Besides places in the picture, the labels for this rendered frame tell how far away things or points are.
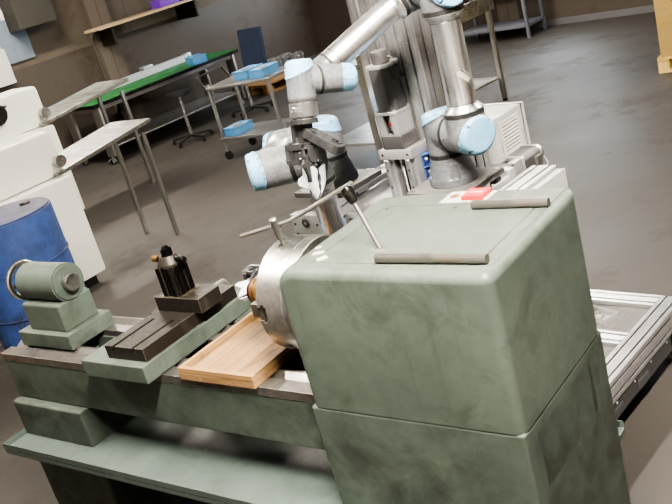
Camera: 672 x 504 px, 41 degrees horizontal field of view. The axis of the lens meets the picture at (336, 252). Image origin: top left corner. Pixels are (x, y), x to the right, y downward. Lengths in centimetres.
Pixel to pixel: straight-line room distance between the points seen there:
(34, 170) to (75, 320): 339
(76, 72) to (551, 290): 1016
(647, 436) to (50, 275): 219
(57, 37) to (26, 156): 538
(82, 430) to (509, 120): 182
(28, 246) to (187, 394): 288
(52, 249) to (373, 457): 359
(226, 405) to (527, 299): 105
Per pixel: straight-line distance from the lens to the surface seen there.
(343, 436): 235
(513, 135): 323
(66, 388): 329
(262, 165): 263
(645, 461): 339
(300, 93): 236
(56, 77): 1174
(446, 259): 194
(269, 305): 236
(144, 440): 321
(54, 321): 331
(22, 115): 869
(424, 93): 293
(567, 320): 221
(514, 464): 210
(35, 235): 553
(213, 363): 271
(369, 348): 212
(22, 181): 655
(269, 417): 258
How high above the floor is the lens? 199
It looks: 20 degrees down
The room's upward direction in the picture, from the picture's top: 16 degrees counter-clockwise
